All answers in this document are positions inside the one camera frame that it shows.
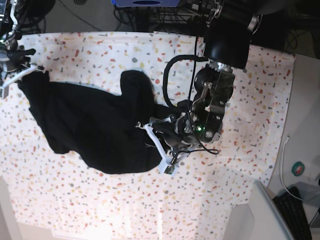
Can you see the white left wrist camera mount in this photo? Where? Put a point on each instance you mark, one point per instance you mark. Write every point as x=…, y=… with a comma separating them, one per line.
x=165, y=166

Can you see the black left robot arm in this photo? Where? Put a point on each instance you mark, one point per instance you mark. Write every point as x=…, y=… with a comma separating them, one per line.
x=231, y=25

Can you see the grey monitor edge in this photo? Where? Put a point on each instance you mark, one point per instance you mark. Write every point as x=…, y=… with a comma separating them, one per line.
x=268, y=222

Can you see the black keyboard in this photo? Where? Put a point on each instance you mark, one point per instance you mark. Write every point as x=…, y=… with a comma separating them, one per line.
x=292, y=211

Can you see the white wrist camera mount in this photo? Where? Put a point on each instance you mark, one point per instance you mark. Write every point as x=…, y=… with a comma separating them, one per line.
x=17, y=76
x=165, y=166

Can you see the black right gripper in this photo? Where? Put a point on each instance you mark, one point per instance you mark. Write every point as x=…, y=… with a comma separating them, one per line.
x=12, y=61

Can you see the black t-shirt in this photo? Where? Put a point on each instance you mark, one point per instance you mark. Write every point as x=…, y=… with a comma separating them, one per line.
x=99, y=126

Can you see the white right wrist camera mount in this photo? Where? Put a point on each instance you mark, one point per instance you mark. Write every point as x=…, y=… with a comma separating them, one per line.
x=17, y=76

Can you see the terrazzo pattern tablecloth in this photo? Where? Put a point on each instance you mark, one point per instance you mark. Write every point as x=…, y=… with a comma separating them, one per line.
x=60, y=193

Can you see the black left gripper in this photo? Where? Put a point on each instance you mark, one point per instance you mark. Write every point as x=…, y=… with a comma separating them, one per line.
x=175, y=134

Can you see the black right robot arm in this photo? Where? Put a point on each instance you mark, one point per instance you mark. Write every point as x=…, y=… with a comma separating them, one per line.
x=12, y=17

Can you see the green tape roll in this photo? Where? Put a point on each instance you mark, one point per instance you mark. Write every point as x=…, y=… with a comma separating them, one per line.
x=298, y=169

